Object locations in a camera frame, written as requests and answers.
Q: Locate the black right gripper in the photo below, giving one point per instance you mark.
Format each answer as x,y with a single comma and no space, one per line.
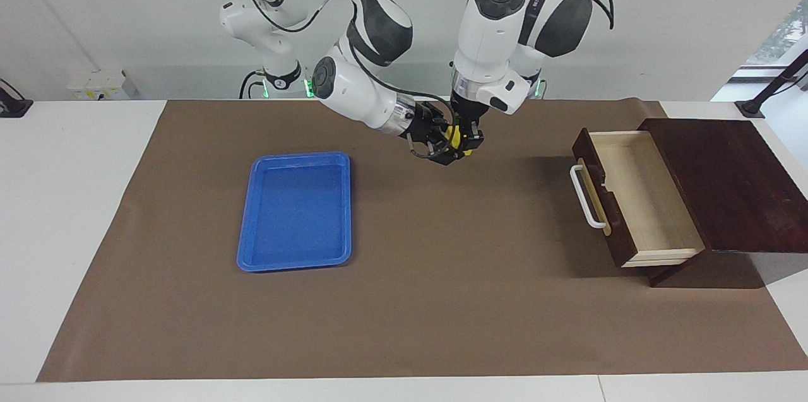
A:
424,121

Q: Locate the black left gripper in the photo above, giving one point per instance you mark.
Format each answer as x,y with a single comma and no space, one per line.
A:
470,110

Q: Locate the yellow cube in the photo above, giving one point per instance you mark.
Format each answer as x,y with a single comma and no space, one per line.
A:
452,135

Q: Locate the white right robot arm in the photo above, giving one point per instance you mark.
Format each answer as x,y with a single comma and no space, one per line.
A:
353,93

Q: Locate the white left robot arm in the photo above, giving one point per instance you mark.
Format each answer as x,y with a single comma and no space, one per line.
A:
492,29

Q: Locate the brown table mat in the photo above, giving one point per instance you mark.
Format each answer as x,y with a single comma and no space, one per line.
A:
442,263

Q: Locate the blue plastic tray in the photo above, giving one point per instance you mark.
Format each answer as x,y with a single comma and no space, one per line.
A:
297,212

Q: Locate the dark wooden cabinet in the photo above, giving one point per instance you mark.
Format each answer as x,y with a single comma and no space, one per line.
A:
732,187

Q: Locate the black angled stand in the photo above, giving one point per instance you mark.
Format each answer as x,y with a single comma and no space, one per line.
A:
773,86

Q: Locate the black table clamp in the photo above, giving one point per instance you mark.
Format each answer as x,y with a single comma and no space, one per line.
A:
12,105

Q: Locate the white wall socket box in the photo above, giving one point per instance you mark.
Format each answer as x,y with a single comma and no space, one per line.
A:
101,86

